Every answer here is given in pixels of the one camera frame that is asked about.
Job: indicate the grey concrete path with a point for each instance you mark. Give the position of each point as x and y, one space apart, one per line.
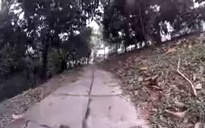
100 106

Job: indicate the row of trees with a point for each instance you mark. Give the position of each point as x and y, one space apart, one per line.
133 23

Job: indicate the leaf-covered grassy slope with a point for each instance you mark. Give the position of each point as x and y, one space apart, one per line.
163 73

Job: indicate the wood of dark trees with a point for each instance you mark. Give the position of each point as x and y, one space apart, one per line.
40 40

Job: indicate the leaf-strewn dirt verge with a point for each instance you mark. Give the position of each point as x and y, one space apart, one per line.
30 96

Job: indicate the fallen thin branch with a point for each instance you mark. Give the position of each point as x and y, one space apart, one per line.
186 79

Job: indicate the pale wall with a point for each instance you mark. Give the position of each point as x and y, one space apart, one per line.
166 33

